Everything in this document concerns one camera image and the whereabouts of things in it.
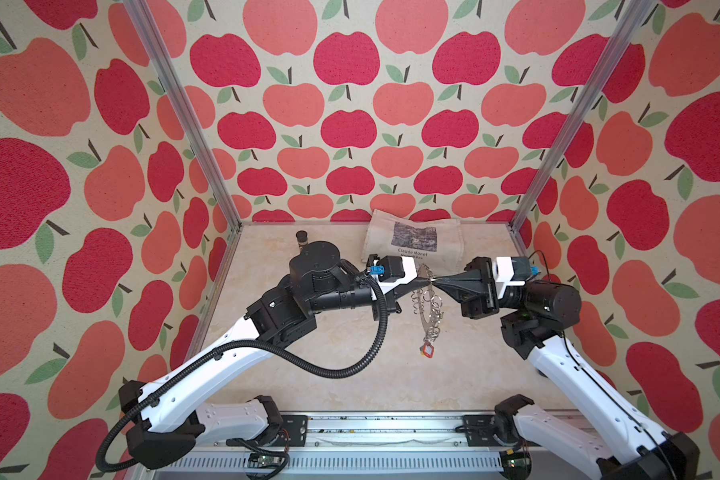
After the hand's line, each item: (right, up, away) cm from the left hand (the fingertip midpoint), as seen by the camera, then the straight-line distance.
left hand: (429, 283), depth 50 cm
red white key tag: (+1, -13, +6) cm, 15 cm away
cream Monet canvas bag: (+14, +8, +55) cm, 57 cm away
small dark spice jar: (-33, +10, +55) cm, 65 cm away
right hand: (+3, 0, +1) cm, 3 cm away
